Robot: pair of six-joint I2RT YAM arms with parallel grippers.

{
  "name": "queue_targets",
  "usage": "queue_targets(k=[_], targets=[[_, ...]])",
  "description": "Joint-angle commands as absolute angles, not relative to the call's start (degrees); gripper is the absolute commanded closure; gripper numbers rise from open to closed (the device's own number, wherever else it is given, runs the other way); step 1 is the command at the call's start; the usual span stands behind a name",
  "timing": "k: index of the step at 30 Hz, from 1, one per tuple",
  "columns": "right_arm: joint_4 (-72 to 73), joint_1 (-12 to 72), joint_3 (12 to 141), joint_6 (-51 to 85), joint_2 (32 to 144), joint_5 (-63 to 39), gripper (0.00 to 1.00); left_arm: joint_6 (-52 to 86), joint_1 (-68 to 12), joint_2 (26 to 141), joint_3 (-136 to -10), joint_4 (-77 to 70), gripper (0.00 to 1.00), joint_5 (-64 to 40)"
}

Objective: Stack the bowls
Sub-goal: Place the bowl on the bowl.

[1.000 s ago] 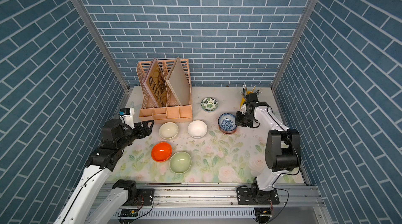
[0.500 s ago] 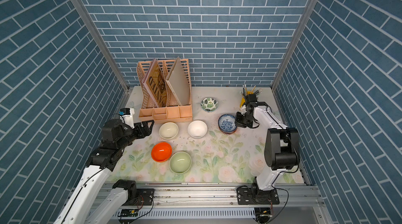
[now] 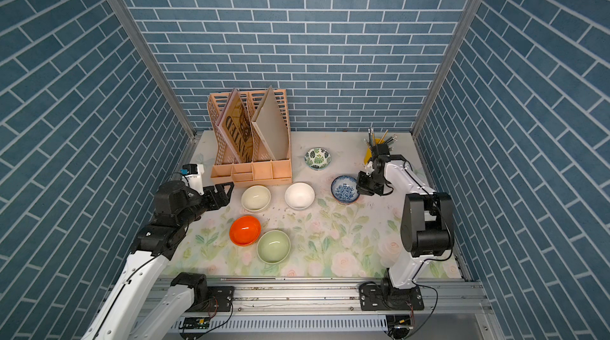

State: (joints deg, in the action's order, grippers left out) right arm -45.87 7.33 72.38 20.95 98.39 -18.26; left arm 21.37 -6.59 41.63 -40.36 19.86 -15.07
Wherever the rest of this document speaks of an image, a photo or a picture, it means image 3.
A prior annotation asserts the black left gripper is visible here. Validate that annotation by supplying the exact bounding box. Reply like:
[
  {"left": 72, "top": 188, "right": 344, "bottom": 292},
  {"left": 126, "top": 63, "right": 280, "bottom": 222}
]
[{"left": 175, "top": 180, "right": 235, "bottom": 227}]

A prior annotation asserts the blue floral bowl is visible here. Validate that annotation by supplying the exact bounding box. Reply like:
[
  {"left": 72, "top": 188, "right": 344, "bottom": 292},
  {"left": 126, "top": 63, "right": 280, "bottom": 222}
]
[{"left": 330, "top": 175, "right": 360, "bottom": 204}]

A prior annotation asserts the green leaf pattern bowl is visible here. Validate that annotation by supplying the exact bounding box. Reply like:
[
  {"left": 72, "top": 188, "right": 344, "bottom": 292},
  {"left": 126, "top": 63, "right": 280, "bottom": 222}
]
[{"left": 303, "top": 147, "right": 332, "bottom": 170}]

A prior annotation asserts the cream bowl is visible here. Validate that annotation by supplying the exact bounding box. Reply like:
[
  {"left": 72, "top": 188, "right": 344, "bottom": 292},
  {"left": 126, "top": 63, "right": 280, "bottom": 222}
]
[{"left": 241, "top": 185, "right": 272, "bottom": 212}]

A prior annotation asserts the light green bowl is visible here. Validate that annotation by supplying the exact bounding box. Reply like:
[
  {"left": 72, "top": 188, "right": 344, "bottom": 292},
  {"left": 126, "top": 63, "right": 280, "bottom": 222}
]
[{"left": 257, "top": 230, "right": 291, "bottom": 265}]

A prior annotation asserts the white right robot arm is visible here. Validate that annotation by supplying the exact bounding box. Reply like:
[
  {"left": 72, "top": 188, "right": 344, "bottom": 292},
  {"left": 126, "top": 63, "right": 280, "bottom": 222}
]
[{"left": 357, "top": 143, "right": 454, "bottom": 311}]

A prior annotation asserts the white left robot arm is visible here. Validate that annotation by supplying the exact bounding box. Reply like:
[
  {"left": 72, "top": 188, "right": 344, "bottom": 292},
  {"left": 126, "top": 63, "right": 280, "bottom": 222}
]
[{"left": 84, "top": 181, "right": 234, "bottom": 339}]

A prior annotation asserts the yellow metal pencil cup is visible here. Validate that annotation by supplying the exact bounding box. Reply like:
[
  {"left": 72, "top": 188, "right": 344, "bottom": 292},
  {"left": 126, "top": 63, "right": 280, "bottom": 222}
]
[{"left": 363, "top": 138, "right": 386, "bottom": 165}]

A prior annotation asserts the floral table mat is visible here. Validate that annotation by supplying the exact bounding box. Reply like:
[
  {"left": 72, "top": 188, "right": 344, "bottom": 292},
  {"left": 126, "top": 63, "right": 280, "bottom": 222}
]
[{"left": 164, "top": 132, "right": 403, "bottom": 279}]

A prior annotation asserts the orange bowl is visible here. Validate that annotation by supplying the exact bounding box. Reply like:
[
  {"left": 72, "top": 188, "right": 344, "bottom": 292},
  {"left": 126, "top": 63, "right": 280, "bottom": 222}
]
[{"left": 229, "top": 216, "right": 261, "bottom": 246}]

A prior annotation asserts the white bowl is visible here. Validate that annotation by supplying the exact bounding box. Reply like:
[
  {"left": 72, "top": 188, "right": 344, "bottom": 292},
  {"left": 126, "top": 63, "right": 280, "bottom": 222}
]
[{"left": 284, "top": 182, "right": 315, "bottom": 211}]

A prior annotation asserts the peach plastic file organizer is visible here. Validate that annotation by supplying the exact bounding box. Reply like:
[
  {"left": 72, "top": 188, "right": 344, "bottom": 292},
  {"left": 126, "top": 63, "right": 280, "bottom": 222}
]
[{"left": 207, "top": 87, "right": 292, "bottom": 188}]

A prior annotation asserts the brown lettered book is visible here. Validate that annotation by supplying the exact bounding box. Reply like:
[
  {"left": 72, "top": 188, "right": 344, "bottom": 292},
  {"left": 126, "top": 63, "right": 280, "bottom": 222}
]
[{"left": 216, "top": 89, "right": 254, "bottom": 163}]

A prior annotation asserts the green circuit board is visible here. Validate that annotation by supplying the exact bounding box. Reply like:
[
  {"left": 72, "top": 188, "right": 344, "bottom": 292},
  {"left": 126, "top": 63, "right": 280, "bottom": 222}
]
[{"left": 179, "top": 317, "right": 211, "bottom": 332}]

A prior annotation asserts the beige folder board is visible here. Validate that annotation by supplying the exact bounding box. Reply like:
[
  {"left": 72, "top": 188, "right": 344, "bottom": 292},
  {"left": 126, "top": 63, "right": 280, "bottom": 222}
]
[{"left": 252, "top": 87, "right": 289, "bottom": 161}]

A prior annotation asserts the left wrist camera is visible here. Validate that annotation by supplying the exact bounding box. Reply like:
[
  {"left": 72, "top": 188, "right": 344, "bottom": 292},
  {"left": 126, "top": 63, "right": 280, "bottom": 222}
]
[{"left": 180, "top": 164, "right": 204, "bottom": 195}]

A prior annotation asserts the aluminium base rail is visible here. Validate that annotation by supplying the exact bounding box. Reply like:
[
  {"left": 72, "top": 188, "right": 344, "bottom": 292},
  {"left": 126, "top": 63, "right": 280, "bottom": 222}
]
[{"left": 136, "top": 278, "right": 502, "bottom": 339}]

